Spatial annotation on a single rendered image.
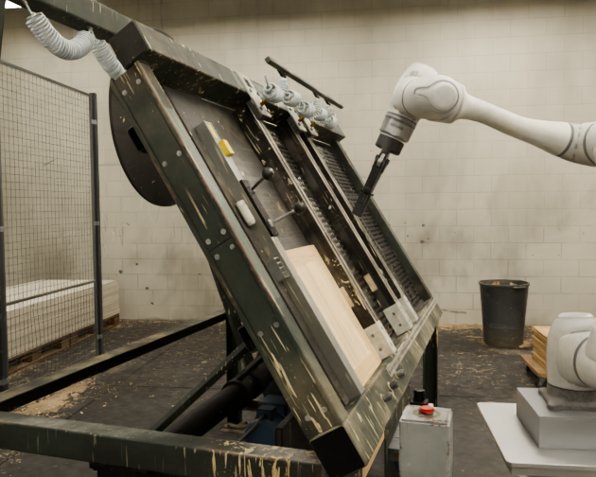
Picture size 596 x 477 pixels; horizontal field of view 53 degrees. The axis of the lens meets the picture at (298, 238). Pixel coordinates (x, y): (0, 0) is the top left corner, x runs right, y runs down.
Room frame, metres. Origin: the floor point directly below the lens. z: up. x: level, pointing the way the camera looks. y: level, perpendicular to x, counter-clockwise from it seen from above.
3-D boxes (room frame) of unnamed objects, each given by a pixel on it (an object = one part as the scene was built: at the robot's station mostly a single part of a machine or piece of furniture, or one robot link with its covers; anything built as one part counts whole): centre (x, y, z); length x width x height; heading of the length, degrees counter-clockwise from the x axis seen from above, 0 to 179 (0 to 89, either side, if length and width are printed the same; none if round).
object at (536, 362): (4.84, -2.16, 0.20); 0.61 x 0.53 x 0.40; 172
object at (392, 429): (1.89, -0.39, 0.69); 0.50 x 0.14 x 0.24; 162
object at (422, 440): (1.45, -0.32, 0.84); 0.12 x 0.12 x 0.18; 72
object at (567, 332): (1.78, -0.84, 1.01); 0.18 x 0.16 x 0.22; 11
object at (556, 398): (1.80, -0.84, 0.87); 0.22 x 0.18 x 0.06; 168
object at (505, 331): (6.14, -2.14, 0.33); 0.52 x 0.51 x 0.65; 172
